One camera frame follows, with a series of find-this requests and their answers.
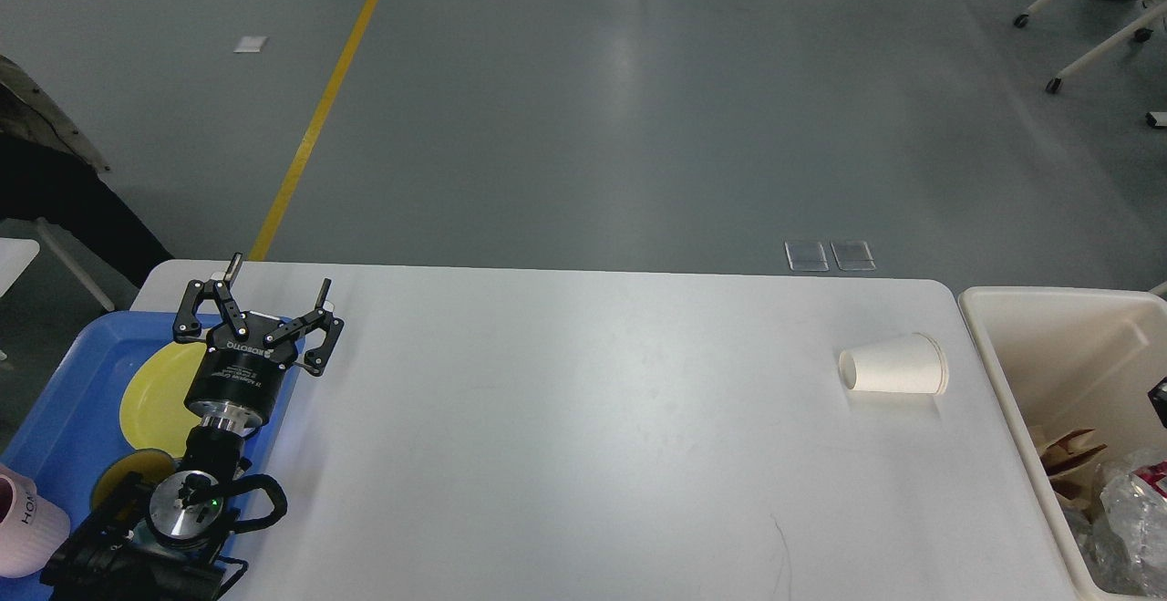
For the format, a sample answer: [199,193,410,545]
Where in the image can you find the crushed red can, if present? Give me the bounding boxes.
[1134,461,1167,498]

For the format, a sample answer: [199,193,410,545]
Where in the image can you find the yellow plastic plate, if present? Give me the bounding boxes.
[119,343,204,459]

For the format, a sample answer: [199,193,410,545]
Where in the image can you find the small white side table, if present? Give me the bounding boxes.
[1,218,117,313]

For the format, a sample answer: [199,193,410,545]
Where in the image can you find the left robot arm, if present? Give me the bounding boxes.
[40,254,345,600]

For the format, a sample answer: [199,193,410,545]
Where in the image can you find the brown paper bag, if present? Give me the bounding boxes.
[1027,426,1109,510]

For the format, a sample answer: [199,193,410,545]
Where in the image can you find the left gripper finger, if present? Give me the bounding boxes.
[263,278,345,377]
[172,252,249,347]

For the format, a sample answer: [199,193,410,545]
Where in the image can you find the white plastic bin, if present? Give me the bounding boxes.
[959,286,1166,600]

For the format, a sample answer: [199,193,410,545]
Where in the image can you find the pink mug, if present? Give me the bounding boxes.
[1,467,71,579]

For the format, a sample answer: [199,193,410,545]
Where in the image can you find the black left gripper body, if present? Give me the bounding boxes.
[184,326,300,438]

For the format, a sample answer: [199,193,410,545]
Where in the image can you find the blue plastic tray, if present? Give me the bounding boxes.
[0,310,308,601]

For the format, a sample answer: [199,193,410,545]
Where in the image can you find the aluminium foil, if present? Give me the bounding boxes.
[1061,508,1130,594]
[1093,448,1166,597]

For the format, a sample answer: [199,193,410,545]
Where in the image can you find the white paper cup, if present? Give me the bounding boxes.
[838,331,949,396]

